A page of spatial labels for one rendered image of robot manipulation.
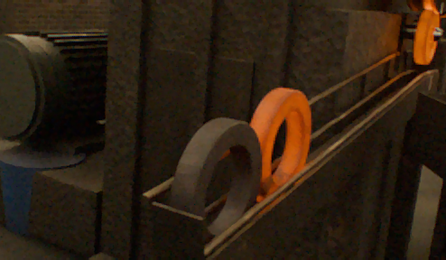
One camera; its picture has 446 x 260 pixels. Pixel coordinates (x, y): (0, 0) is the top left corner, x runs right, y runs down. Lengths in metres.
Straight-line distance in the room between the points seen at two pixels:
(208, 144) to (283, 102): 0.20
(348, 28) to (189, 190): 0.73
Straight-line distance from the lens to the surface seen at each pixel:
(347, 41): 1.29
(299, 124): 0.93
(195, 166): 0.66
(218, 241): 0.70
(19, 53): 2.05
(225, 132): 0.69
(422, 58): 1.68
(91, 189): 1.85
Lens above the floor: 0.89
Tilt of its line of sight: 14 degrees down
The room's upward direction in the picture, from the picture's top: 5 degrees clockwise
